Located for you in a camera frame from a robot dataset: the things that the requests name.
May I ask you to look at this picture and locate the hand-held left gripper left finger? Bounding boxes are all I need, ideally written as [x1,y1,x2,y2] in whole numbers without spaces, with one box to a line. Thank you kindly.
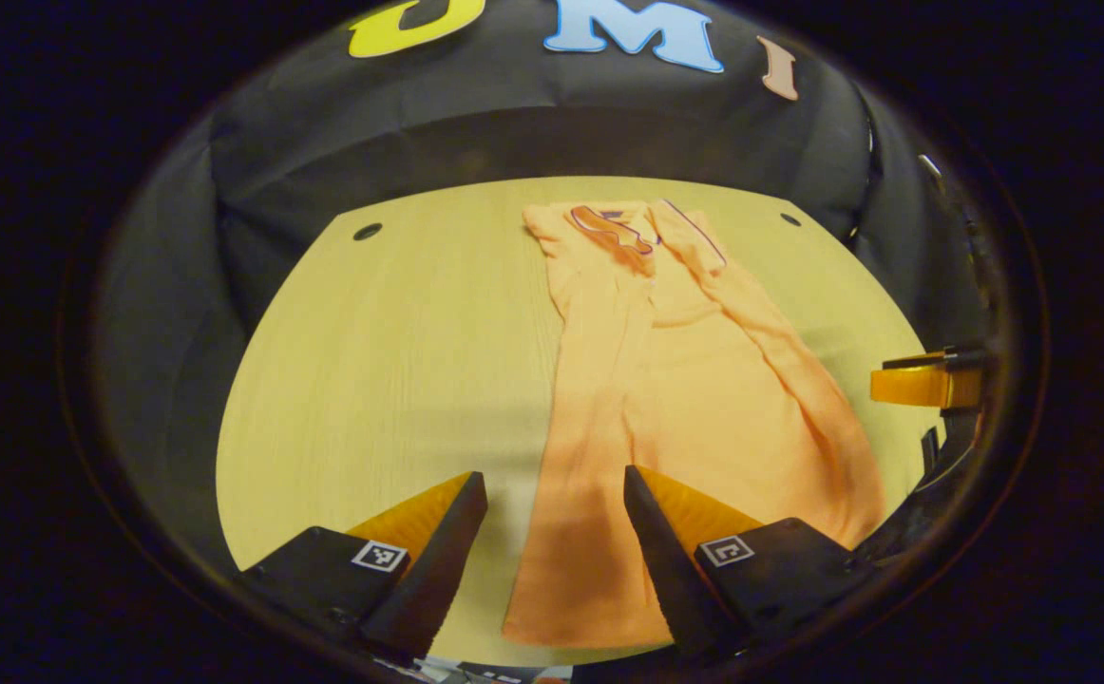
[234,470,489,661]

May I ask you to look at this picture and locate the orange T-shirt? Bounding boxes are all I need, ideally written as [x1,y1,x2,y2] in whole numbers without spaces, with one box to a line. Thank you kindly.
[503,198,887,650]

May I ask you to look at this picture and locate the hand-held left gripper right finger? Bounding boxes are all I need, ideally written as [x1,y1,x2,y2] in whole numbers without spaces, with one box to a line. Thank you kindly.
[622,464,884,658]

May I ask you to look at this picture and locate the black backdrop cloth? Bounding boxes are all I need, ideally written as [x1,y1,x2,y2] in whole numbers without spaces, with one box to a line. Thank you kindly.
[86,0,990,571]

